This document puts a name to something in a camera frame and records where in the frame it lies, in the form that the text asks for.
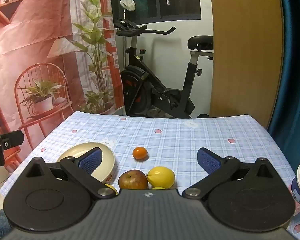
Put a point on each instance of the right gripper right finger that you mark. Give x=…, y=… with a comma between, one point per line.
x=219, y=171

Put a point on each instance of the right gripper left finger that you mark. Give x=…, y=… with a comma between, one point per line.
x=79, y=170

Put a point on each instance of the red apple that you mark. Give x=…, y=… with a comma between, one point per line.
x=133, y=179

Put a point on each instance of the small orange kumquat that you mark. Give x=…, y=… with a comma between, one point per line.
x=140, y=153

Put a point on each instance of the yellow lemon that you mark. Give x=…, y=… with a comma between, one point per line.
x=112, y=187
x=161, y=177

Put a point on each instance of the cream round plate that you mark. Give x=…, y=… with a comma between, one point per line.
x=94, y=158

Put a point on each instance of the blue plaid tablecloth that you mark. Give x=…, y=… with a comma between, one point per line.
x=172, y=143

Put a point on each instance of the yellow green fruit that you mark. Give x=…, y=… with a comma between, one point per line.
x=158, y=188

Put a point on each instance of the blue curtain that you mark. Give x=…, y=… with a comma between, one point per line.
x=284, y=126

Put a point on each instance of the black exercise bike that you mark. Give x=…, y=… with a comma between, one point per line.
x=143, y=92

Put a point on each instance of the printed room backdrop curtain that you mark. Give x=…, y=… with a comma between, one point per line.
x=56, y=57

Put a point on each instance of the wooden door panel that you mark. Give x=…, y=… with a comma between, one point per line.
x=248, y=54

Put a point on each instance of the white cloth on bike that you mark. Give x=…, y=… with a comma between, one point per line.
x=128, y=5

